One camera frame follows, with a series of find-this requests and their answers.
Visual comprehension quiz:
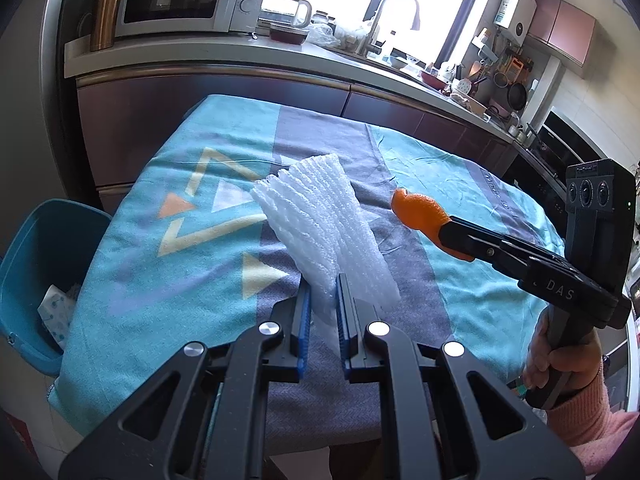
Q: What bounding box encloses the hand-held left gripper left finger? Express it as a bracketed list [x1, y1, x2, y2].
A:
[59, 275, 314, 480]

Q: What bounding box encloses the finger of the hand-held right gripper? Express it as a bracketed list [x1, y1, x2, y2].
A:
[439, 232, 533, 283]
[442, 215, 568, 263]

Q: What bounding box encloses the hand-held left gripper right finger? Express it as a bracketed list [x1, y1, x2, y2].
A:
[336, 273, 586, 480]

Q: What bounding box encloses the large orange peel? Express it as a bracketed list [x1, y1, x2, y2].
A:
[391, 188, 474, 263]

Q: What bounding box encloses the white foam fruit net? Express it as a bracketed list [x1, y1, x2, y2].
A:
[250, 155, 404, 307]

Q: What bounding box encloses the blue plastic bin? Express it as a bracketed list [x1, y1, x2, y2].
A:
[0, 198, 114, 377]

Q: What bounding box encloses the person's right forearm pink sleeve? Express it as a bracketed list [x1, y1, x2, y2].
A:
[545, 360, 640, 476]

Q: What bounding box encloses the person's right hand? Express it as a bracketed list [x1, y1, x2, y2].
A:
[522, 310, 604, 407]

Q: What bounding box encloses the black built-in oven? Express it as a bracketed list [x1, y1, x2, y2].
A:
[526, 109, 607, 182]

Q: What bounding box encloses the blue grey patterned tablecloth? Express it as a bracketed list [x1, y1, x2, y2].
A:
[48, 94, 569, 454]

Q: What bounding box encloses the hanging black frying pan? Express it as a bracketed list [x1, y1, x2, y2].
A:
[507, 82, 529, 110]

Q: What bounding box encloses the steel kitchen faucet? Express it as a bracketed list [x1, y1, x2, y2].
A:
[357, 0, 422, 57]

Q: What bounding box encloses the clear plastic bag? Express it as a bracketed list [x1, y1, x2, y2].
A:
[305, 20, 372, 52]

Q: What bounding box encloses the brown kitchen counter cabinet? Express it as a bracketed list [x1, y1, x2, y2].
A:
[64, 29, 522, 212]

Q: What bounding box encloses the dark red bowl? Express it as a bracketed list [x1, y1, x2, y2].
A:
[269, 22, 311, 44]

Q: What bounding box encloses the glass kettle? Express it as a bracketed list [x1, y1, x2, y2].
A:
[260, 0, 314, 29]

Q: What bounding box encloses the copper metal tumbler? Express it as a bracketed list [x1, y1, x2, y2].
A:
[90, 0, 130, 52]

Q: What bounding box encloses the pink wall cabinet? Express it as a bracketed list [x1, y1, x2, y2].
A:
[525, 0, 597, 67]

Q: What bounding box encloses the white wall water heater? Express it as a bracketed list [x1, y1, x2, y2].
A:
[494, 0, 538, 44]

